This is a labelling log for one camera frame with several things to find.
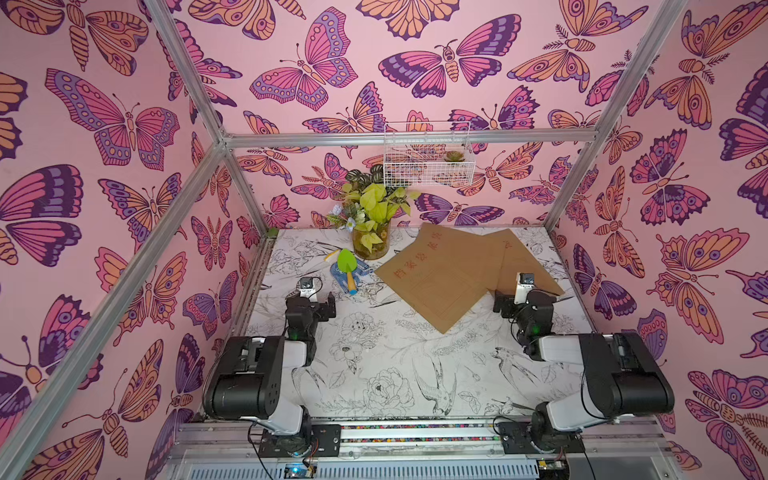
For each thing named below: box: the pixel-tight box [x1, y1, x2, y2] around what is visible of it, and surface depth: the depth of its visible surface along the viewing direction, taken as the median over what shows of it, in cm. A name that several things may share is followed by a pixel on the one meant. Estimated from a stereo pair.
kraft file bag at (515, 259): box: [483, 228, 565, 295], surface depth 113 cm
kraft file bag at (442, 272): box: [375, 222, 505, 334], surface depth 111 cm
